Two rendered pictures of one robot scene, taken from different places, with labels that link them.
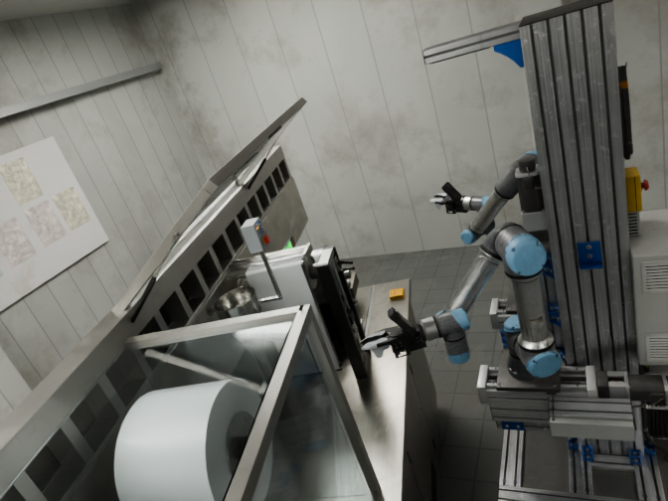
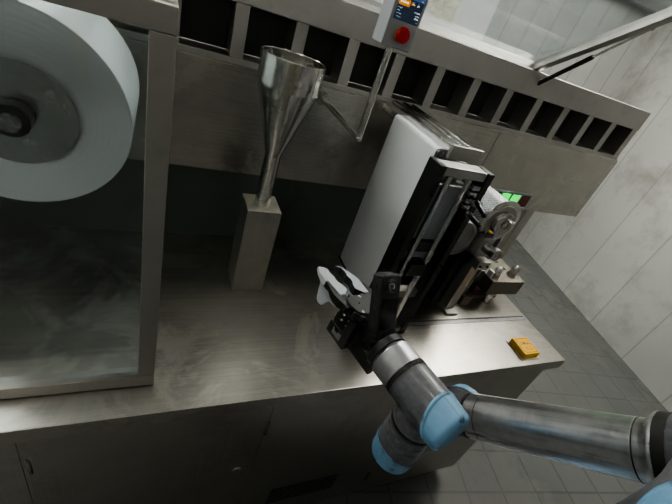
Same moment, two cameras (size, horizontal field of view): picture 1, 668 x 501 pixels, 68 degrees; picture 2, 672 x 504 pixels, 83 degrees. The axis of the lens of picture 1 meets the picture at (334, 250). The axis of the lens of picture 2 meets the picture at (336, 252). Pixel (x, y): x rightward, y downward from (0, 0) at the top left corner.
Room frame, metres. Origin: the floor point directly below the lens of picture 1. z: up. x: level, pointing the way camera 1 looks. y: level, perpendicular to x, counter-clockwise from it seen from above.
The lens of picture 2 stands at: (0.95, -0.40, 1.67)
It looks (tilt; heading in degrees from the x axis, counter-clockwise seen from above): 33 degrees down; 42
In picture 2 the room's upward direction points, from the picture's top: 21 degrees clockwise
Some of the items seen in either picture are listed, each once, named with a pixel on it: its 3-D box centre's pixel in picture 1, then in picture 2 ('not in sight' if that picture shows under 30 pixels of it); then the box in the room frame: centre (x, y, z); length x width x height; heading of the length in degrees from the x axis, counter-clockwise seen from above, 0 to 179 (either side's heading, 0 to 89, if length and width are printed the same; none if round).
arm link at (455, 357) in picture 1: (455, 343); (408, 434); (1.40, -0.29, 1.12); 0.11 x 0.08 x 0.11; 176
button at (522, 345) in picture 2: (397, 293); (524, 347); (2.19, -0.23, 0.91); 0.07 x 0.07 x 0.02; 73
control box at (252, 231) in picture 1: (256, 235); (401, 19); (1.58, 0.23, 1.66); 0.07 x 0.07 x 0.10; 73
